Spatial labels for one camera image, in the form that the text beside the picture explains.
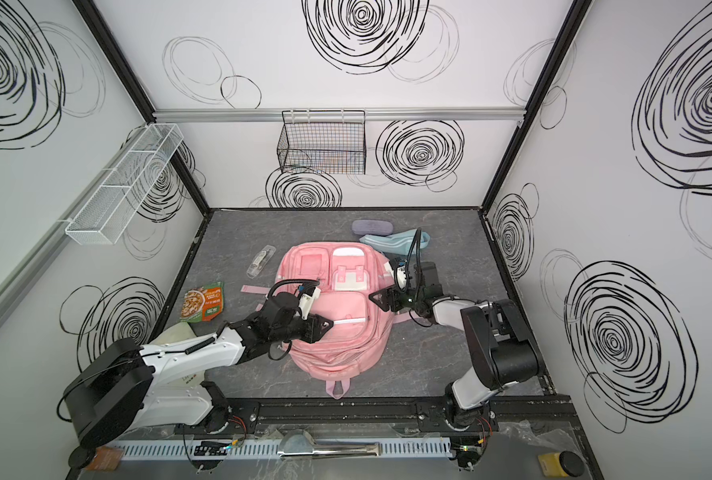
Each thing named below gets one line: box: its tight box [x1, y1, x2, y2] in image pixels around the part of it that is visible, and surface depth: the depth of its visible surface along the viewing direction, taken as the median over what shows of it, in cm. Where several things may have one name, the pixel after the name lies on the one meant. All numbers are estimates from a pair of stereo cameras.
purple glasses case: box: [351, 219, 394, 235], surface depth 114 cm
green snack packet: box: [180, 282, 224, 323], surface depth 94 cm
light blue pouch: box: [359, 228, 431, 255], surface depth 106 cm
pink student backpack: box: [240, 242, 417, 400], surface depth 86 cm
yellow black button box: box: [538, 451, 585, 477], surface depth 63 cm
